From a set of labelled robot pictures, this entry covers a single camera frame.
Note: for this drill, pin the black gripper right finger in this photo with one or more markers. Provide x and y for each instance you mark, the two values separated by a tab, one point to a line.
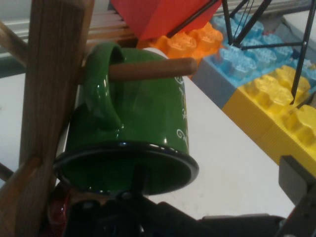
296	182

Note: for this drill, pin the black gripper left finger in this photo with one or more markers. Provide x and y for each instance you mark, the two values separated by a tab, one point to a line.
138	219

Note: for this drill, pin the green enamel mug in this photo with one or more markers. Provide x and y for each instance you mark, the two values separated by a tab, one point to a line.
148	118

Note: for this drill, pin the large yellow toy block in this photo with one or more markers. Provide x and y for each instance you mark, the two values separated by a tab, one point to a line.
271	118

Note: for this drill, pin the red enamel mug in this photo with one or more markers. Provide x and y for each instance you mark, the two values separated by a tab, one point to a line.
58	212

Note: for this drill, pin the large light blue toy block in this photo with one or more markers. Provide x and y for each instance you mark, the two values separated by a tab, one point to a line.
247	59

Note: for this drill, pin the black tripod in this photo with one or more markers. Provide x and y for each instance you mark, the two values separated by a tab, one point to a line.
304	44

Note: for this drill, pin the brown wooden mug tree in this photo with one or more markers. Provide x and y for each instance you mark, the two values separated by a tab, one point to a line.
49	74

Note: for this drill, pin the large orange toy block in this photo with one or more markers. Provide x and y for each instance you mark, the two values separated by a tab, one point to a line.
182	44

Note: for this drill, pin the large red toy block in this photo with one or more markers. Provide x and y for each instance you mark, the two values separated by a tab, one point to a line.
158	17

